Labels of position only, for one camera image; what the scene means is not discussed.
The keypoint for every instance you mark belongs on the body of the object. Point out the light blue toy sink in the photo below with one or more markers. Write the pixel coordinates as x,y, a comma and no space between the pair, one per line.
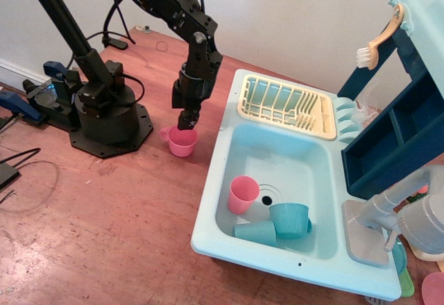
289,167

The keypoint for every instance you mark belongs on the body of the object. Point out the black cable foot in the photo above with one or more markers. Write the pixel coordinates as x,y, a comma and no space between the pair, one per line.
108,41

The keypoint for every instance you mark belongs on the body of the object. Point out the grey toy faucet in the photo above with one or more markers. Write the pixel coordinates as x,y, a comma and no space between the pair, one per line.
412,208

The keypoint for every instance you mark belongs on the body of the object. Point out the tan dish brush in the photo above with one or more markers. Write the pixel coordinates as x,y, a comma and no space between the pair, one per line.
368,57

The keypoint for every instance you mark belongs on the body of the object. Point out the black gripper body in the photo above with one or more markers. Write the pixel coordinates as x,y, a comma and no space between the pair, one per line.
197,76

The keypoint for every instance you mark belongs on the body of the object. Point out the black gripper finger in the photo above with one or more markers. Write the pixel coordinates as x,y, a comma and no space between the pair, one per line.
194,117
185,120

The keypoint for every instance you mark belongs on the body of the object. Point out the black flat device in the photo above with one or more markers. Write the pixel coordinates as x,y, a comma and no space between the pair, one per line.
8,174

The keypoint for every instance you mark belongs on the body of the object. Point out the teal plate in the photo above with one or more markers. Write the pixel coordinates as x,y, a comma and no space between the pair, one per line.
399,256

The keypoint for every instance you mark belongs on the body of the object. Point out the blue black clamp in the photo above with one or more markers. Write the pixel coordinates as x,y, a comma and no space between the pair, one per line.
55,98

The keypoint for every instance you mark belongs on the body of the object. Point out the pink cup with handle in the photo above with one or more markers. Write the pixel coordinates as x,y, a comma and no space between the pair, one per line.
181,142

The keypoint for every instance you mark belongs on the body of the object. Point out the green plate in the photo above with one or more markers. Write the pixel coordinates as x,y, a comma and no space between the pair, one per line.
406,284

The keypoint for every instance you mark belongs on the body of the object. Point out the pink plate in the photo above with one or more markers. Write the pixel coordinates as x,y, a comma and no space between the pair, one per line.
432,289

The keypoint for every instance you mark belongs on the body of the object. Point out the cream dish rack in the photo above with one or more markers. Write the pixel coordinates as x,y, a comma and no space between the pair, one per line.
288,106

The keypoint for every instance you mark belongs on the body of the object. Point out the teal cup with handle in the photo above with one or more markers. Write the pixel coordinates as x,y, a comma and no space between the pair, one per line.
291,220

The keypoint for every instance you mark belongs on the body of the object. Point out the dark blue toy shelf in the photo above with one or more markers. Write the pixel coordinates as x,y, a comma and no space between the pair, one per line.
406,135

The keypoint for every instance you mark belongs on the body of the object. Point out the pink tumbler cup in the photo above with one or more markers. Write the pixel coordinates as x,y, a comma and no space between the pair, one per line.
244,190

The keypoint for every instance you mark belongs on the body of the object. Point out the blue clamp handle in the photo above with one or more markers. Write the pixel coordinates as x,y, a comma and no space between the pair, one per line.
14,103

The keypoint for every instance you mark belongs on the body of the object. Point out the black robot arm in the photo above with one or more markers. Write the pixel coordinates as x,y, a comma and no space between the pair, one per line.
110,120

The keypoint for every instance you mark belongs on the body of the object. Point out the teal tumbler lying down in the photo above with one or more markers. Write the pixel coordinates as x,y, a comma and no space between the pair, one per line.
260,232

